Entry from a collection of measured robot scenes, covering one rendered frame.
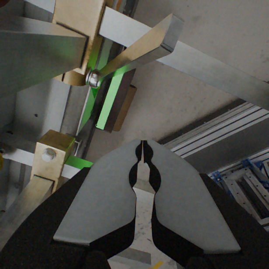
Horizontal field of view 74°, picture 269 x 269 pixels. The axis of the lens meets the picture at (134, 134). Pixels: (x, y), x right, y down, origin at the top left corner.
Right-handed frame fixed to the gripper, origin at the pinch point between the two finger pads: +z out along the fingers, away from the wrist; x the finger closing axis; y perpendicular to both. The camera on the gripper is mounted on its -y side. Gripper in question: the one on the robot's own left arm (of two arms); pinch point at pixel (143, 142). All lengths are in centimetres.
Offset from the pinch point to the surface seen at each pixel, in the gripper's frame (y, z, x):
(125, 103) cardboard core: 26, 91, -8
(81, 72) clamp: -2.7, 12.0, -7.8
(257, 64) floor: 2, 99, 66
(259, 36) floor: -12, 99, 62
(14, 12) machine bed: -11.1, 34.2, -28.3
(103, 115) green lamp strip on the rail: 9.6, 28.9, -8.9
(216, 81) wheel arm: -2.2, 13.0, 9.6
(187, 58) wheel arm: -4.8, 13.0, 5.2
